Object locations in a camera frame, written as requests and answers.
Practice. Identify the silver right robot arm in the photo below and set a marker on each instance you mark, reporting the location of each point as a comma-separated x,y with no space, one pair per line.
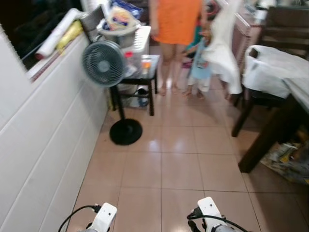
224,229

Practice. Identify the colourful printed bag pile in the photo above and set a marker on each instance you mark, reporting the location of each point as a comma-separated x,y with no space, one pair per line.
289,162

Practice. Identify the dark wooden marble-top table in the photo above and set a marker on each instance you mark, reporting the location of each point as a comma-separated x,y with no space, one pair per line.
270,130

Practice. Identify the small black side table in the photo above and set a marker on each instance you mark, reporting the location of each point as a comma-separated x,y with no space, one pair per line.
145,77

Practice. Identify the small child in blue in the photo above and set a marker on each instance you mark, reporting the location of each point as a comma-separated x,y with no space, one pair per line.
199,67

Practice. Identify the clear cup with orange drink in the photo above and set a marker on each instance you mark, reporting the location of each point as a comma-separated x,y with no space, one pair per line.
146,66

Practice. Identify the white hanging cloth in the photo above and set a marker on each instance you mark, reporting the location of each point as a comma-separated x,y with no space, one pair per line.
222,53

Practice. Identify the grey standing fan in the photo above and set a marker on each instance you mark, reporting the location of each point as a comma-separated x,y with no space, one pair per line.
104,63

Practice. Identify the adult in orange dress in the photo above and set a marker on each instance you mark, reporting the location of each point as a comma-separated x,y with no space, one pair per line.
176,21

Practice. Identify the grey basin with packets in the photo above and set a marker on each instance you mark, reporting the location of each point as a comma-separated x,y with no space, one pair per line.
118,29

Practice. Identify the dark wooden slatted chair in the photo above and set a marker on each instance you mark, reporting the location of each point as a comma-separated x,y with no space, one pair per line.
287,24

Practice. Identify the yellow roll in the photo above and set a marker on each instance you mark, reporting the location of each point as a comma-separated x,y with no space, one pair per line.
71,35

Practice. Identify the white paper roll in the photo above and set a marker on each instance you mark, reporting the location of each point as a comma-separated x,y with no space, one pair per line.
55,36

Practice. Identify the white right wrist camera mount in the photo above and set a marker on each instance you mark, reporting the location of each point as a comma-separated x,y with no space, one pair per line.
210,212

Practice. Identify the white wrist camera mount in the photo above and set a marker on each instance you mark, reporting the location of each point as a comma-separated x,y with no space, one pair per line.
105,217
210,212

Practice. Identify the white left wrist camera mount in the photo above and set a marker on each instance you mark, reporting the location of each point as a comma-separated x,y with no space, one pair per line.
105,217

